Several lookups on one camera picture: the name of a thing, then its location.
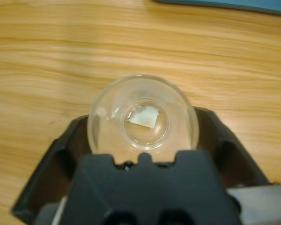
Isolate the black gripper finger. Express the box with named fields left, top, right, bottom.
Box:
left=10, top=114, right=94, bottom=221
left=192, top=106, right=272, bottom=188

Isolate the teal plastic tray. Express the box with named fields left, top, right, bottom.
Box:
left=152, top=0, right=281, bottom=17

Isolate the clear glass cup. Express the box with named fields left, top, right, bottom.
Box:
left=87, top=74, right=200, bottom=156

